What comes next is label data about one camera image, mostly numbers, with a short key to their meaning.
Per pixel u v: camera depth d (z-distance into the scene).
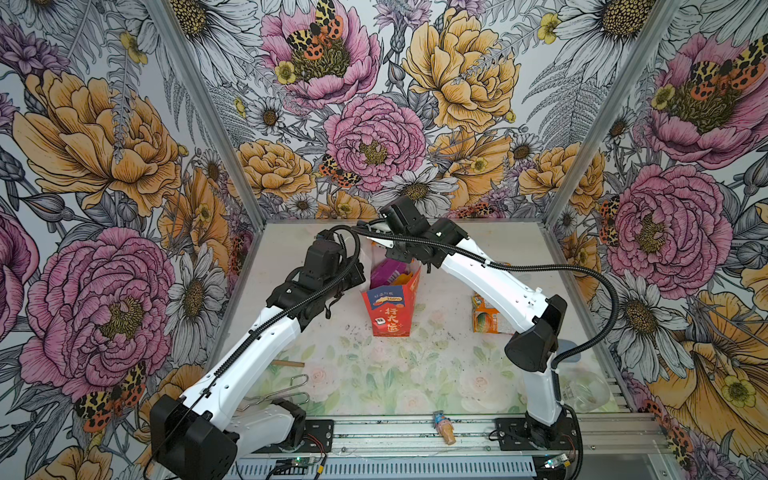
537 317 0.48
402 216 0.57
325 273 0.57
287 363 0.86
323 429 0.75
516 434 0.68
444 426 0.73
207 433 0.37
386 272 0.90
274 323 0.48
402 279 0.88
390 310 0.81
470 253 0.51
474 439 0.75
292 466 0.72
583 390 0.81
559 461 0.71
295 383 0.83
